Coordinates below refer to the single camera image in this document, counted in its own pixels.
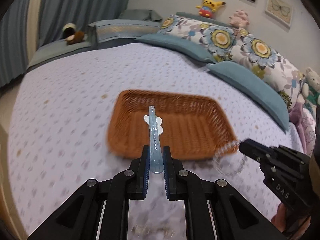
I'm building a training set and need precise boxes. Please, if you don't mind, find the clear crystal bead bracelet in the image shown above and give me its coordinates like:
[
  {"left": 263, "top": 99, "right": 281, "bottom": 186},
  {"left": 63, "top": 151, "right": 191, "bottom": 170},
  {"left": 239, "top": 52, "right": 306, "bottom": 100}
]
[{"left": 212, "top": 141, "right": 248, "bottom": 177}]

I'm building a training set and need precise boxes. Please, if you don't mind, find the light blue hair clip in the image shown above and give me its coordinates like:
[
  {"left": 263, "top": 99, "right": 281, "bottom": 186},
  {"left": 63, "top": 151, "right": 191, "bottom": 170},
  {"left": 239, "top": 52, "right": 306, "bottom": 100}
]
[{"left": 144, "top": 106, "right": 164, "bottom": 174}]

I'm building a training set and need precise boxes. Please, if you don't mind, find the right hand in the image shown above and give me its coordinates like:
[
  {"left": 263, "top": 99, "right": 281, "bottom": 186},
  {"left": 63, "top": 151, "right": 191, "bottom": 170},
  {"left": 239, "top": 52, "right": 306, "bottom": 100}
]
[{"left": 271, "top": 203, "right": 311, "bottom": 236}]

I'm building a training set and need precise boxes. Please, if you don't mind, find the purple fuzzy blanket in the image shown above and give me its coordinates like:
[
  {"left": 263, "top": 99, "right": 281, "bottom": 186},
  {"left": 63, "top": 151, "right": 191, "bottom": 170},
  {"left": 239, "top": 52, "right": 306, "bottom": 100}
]
[{"left": 289, "top": 102, "right": 316, "bottom": 156}]

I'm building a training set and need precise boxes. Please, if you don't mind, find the near teal cushion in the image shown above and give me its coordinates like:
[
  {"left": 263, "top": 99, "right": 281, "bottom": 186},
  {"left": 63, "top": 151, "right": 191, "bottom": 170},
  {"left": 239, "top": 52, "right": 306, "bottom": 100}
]
[{"left": 206, "top": 61, "right": 290, "bottom": 132}]

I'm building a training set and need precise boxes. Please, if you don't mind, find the teal cushion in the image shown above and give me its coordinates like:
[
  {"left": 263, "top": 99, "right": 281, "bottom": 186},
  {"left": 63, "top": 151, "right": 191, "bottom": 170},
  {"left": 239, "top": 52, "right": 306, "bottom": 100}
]
[
  {"left": 206, "top": 61, "right": 290, "bottom": 132},
  {"left": 135, "top": 33, "right": 215, "bottom": 63}
]

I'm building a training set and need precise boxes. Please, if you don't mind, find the floral quilted bedspread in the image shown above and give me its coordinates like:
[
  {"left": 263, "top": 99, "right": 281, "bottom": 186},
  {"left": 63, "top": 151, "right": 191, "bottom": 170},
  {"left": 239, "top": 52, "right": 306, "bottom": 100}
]
[{"left": 8, "top": 43, "right": 302, "bottom": 235}]

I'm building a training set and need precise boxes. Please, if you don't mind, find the white bear plush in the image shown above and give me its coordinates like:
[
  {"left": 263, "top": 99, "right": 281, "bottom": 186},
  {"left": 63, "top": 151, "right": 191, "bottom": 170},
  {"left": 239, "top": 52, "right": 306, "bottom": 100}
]
[{"left": 302, "top": 68, "right": 320, "bottom": 119}]

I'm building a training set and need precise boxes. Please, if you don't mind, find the brown wicker basket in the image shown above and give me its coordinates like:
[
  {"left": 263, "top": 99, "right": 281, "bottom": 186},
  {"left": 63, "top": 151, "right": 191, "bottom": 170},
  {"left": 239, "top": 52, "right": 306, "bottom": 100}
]
[{"left": 106, "top": 90, "right": 238, "bottom": 160}]

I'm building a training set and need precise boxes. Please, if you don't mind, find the right floral pillow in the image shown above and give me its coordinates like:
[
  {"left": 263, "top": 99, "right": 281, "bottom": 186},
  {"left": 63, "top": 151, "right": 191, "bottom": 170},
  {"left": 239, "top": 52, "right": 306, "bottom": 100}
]
[{"left": 231, "top": 28, "right": 307, "bottom": 111}]

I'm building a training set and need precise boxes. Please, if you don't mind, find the floral pillow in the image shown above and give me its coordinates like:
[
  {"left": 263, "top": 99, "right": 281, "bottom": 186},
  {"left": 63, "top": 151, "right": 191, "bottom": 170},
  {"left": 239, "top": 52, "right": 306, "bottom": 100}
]
[
  {"left": 231, "top": 28, "right": 307, "bottom": 111},
  {"left": 158, "top": 15, "right": 239, "bottom": 62}
]

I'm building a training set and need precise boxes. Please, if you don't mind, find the left floral pillow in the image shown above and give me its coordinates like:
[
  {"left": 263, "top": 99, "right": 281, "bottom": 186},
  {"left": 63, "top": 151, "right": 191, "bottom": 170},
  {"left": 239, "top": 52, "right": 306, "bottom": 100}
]
[{"left": 158, "top": 15, "right": 239, "bottom": 62}]

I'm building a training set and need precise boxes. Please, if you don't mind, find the far teal cushion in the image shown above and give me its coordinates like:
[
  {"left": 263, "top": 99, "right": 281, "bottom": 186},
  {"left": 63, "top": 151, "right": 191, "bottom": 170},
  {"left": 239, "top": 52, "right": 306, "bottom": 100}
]
[{"left": 135, "top": 33, "right": 215, "bottom": 63}]

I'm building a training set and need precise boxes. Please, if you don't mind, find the pink plush toy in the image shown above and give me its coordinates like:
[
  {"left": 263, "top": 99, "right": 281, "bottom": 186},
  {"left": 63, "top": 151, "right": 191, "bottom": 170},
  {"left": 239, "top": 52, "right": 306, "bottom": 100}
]
[{"left": 229, "top": 10, "right": 250, "bottom": 28}]

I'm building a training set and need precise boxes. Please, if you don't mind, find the yellow pikachu plush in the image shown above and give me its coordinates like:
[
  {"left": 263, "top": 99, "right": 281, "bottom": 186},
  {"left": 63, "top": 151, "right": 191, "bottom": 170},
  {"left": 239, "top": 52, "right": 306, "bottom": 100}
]
[{"left": 196, "top": 0, "right": 226, "bottom": 18}]

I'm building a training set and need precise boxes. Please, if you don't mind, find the brown plush toy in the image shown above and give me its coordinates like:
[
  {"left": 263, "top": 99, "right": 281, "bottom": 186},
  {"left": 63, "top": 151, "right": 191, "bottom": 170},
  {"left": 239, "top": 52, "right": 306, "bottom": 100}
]
[{"left": 62, "top": 23, "right": 85, "bottom": 45}]

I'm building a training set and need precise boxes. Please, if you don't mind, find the folded teal striped blanket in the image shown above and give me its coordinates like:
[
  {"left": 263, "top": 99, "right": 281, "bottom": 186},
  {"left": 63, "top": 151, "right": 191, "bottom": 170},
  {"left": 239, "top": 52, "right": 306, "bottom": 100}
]
[{"left": 87, "top": 20, "right": 161, "bottom": 49}]

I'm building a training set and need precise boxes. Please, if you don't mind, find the blue curtain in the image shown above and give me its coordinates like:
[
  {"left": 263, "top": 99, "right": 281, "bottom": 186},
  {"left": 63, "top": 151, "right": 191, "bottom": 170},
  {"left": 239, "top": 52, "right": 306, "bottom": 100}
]
[{"left": 1, "top": 0, "right": 129, "bottom": 86}]

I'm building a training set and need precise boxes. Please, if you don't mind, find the butterfly picture frame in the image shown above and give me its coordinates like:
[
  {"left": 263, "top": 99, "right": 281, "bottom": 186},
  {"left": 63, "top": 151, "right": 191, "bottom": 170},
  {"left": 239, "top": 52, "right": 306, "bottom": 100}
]
[{"left": 265, "top": 0, "right": 293, "bottom": 28}]

